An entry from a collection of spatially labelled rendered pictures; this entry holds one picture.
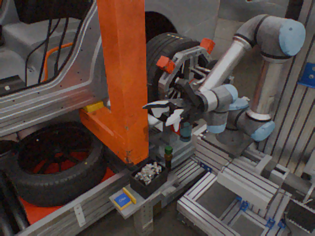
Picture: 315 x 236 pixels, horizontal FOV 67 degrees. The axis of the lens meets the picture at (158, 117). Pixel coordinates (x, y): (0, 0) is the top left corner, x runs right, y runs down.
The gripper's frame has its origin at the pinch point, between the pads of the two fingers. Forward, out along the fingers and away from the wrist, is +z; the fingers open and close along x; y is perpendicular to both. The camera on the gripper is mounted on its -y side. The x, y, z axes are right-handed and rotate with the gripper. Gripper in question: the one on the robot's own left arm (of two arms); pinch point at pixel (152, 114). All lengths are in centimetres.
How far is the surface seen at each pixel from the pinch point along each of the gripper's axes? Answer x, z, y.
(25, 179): 83, 49, 62
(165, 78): 70, -49, 17
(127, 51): 46.8, -14.2, -10.1
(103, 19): 55, -8, -25
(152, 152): 79, -38, 77
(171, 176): 43, -32, 74
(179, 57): 67, -58, 4
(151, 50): 86, -48, 1
